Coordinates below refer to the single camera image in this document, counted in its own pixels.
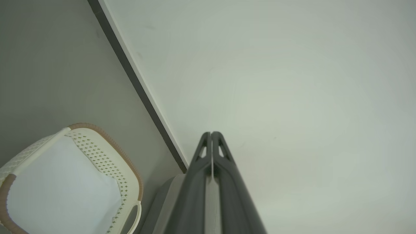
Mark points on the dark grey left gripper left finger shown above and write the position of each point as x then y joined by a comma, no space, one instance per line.
191,195

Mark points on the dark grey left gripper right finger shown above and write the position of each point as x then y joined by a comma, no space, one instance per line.
234,201

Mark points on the white perforated plastic laundry basket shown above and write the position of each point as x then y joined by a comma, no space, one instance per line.
97,152

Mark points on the white and black baseboard strip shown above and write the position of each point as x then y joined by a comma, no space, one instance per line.
136,78

